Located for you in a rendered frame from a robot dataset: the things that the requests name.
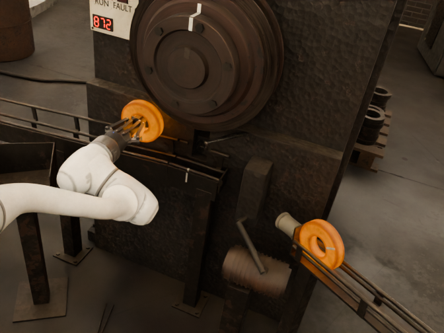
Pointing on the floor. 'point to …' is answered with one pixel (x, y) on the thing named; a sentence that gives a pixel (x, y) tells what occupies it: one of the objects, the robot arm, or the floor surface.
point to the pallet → (373, 131)
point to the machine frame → (256, 139)
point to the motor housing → (248, 285)
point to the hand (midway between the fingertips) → (142, 117)
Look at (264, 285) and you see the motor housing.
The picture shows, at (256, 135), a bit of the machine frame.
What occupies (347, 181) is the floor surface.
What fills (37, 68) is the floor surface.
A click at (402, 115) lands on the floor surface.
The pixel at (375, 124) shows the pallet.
